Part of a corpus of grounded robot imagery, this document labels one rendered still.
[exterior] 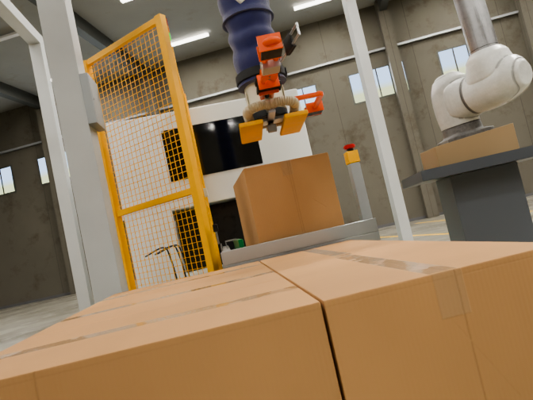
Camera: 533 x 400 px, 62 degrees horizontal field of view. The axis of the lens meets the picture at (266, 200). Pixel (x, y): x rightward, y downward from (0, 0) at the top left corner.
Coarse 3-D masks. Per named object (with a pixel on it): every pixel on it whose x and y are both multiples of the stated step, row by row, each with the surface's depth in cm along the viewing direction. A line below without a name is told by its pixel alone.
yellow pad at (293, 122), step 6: (288, 114) 182; (294, 114) 182; (300, 114) 182; (306, 114) 184; (288, 120) 186; (294, 120) 189; (300, 120) 191; (282, 126) 197; (288, 126) 198; (294, 126) 201; (300, 126) 204; (282, 132) 207; (288, 132) 210; (294, 132) 213
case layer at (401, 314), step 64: (320, 256) 139; (384, 256) 103; (448, 256) 81; (512, 256) 69; (64, 320) 120; (128, 320) 91; (192, 320) 74; (256, 320) 65; (320, 320) 66; (384, 320) 67; (448, 320) 67; (512, 320) 68; (0, 384) 61; (64, 384) 62; (128, 384) 62; (192, 384) 63; (256, 384) 64; (320, 384) 65; (384, 384) 66; (448, 384) 67; (512, 384) 68
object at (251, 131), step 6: (258, 120) 182; (240, 126) 181; (246, 126) 182; (252, 126) 183; (258, 126) 186; (240, 132) 189; (246, 132) 191; (252, 132) 194; (258, 132) 196; (246, 138) 204; (252, 138) 207; (258, 138) 209
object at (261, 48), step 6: (264, 36) 136; (270, 36) 136; (276, 36) 136; (258, 42) 135; (258, 48) 143; (264, 48) 135; (270, 48) 135; (276, 48) 136; (282, 48) 137; (258, 54) 143; (264, 54) 138; (270, 54) 139; (276, 54) 140; (264, 60) 143
